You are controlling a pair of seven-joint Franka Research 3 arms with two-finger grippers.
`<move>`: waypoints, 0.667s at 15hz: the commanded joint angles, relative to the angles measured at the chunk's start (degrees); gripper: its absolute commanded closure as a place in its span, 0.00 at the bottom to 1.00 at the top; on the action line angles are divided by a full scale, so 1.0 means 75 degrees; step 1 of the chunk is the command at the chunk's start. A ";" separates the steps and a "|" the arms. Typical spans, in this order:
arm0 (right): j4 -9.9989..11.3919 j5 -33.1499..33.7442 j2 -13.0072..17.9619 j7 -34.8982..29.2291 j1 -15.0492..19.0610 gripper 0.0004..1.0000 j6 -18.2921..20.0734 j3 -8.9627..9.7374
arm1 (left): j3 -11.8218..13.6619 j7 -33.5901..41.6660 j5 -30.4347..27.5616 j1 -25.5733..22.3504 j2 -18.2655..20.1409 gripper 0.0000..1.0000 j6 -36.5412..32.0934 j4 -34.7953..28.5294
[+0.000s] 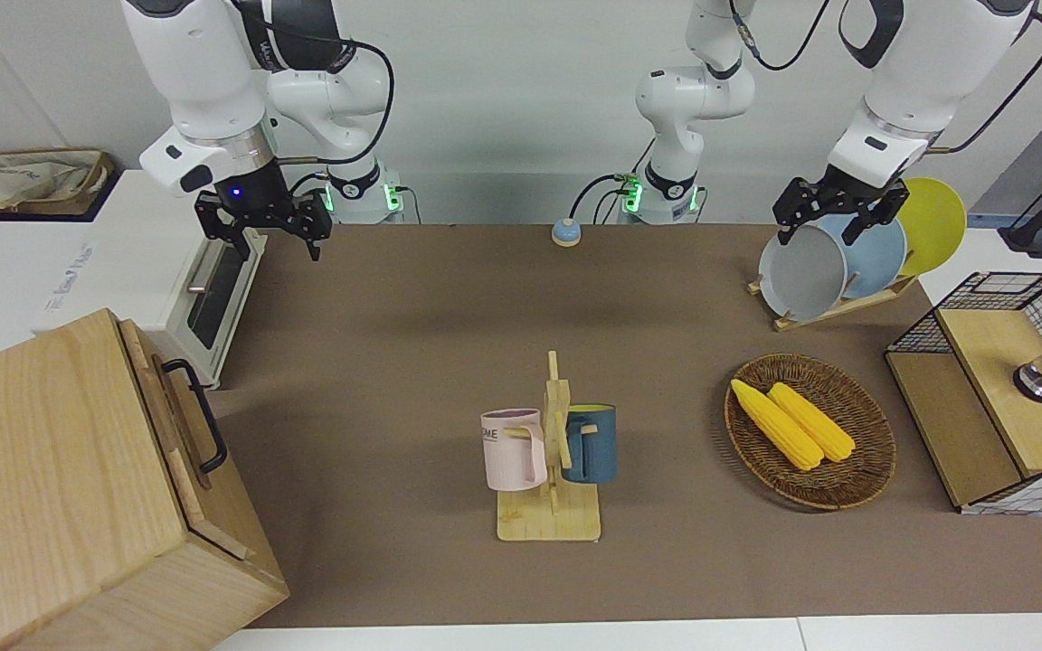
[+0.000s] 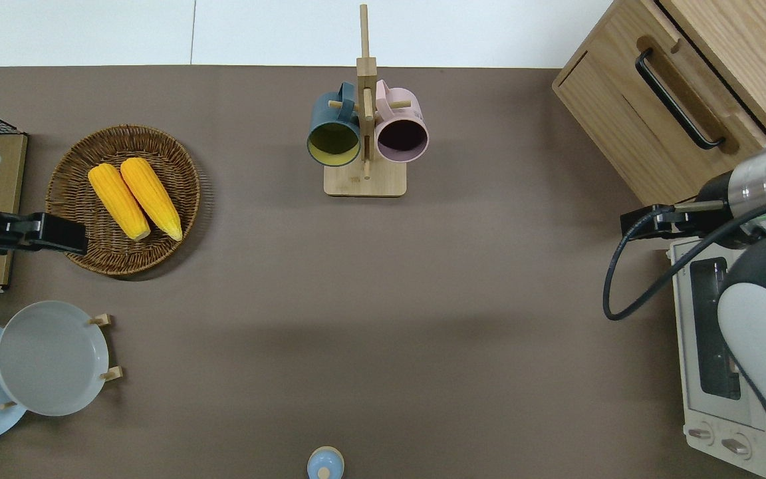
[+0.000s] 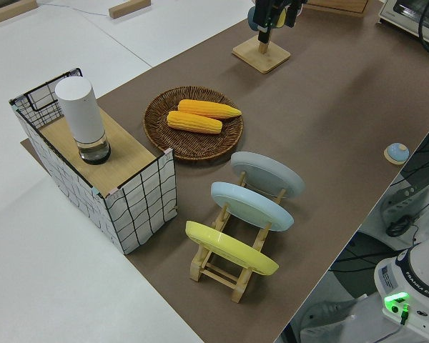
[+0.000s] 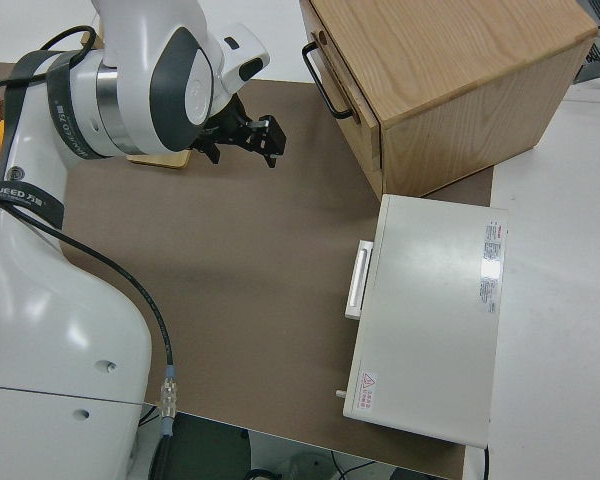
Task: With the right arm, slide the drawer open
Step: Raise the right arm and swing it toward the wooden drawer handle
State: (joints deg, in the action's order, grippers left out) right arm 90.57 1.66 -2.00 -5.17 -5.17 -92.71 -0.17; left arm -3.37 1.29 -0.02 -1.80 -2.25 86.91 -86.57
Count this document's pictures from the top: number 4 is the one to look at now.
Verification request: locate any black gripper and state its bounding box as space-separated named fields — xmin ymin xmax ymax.
xmin=194 ymin=97 xmax=287 ymax=170

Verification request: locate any black metal drawer handle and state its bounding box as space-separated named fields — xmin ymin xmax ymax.
xmin=301 ymin=41 xmax=355 ymax=121

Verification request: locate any light wooden drawer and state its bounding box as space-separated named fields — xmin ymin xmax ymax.
xmin=302 ymin=27 xmax=381 ymax=169

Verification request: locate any brown table mat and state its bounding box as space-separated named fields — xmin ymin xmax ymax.
xmin=0 ymin=62 xmax=496 ymax=480

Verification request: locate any light wooden cabinet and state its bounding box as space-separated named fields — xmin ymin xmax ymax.
xmin=299 ymin=0 xmax=600 ymax=197

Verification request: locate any white toaster oven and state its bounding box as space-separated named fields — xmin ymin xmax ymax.
xmin=335 ymin=193 xmax=510 ymax=449

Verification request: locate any black velcro strap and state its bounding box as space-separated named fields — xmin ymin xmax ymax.
xmin=0 ymin=49 xmax=104 ymax=186
xmin=0 ymin=182 xmax=64 ymax=229

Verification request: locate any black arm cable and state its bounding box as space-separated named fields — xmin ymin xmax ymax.
xmin=0 ymin=24 xmax=181 ymax=480

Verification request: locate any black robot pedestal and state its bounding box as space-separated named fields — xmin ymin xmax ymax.
xmin=139 ymin=412 xmax=254 ymax=480

